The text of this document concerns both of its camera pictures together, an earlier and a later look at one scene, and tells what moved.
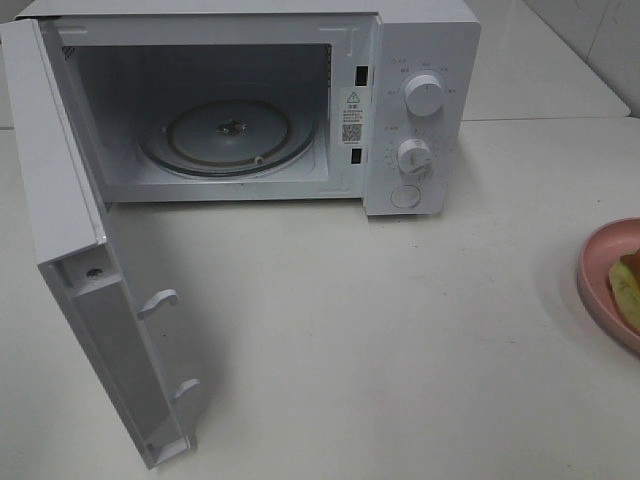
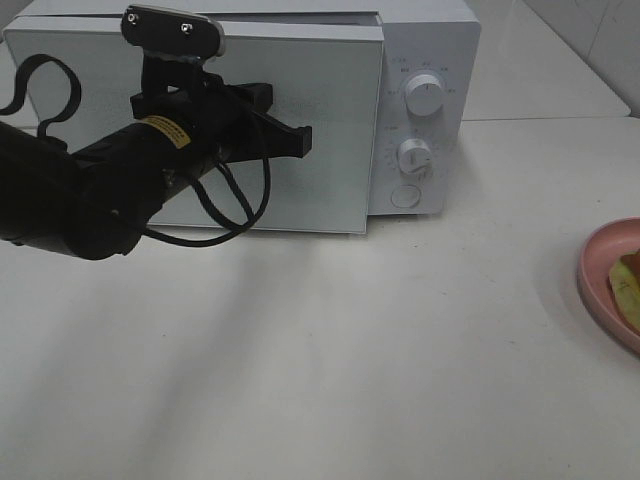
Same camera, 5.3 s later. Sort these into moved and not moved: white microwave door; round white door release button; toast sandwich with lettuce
Moved: white microwave door
Not moved: toast sandwich with lettuce; round white door release button
